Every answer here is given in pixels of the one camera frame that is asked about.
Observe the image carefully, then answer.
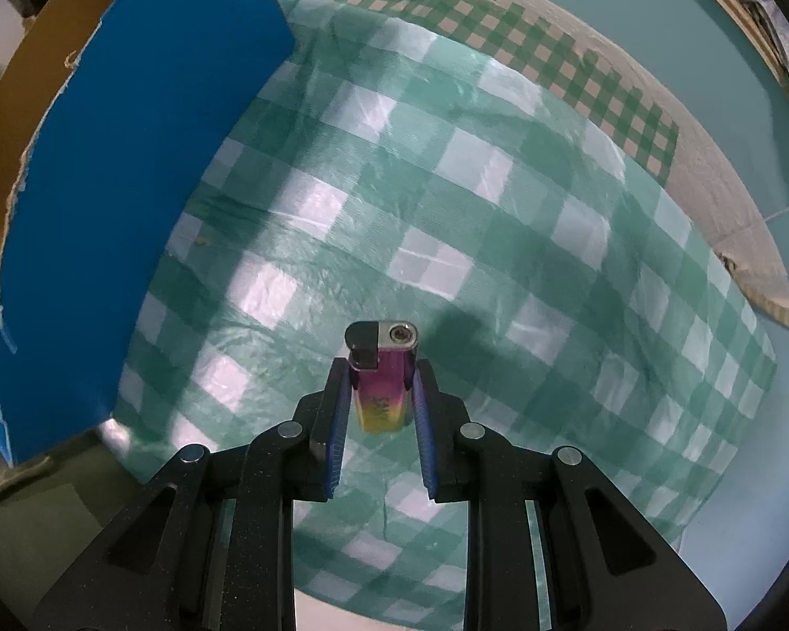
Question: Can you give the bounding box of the wooden batten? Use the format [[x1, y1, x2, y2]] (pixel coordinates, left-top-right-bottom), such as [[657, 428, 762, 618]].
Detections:
[[661, 0, 789, 103]]

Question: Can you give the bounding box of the cardboard box with blue rim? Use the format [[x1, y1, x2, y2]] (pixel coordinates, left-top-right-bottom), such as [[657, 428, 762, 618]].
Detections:
[[0, 0, 297, 467]]

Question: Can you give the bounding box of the small-check green tablecloth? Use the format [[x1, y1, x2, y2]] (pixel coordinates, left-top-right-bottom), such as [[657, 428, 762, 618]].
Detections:
[[250, 0, 681, 188]]

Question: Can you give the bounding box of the beige rope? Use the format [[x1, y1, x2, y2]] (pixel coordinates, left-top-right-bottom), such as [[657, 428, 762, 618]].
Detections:
[[720, 251, 789, 341]]

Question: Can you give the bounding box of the large-check green tablecloth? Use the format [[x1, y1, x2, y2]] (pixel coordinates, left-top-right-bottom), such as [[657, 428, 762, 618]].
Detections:
[[108, 13, 780, 625]]

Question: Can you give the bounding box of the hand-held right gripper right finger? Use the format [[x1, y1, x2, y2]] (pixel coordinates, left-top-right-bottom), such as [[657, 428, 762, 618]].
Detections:
[[409, 359, 725, 631]]

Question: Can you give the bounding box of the olive green cloth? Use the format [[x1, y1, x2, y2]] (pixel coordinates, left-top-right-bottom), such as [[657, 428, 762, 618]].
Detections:
[[0, 417, 147, 527]]

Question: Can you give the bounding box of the pink and yellow lighter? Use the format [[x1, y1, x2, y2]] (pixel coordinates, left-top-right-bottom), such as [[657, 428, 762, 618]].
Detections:
[[343, 321, 420, 435]]

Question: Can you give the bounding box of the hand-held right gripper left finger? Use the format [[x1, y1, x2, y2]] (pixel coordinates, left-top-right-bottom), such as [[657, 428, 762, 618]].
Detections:
[[36, 355, 355, 631]]

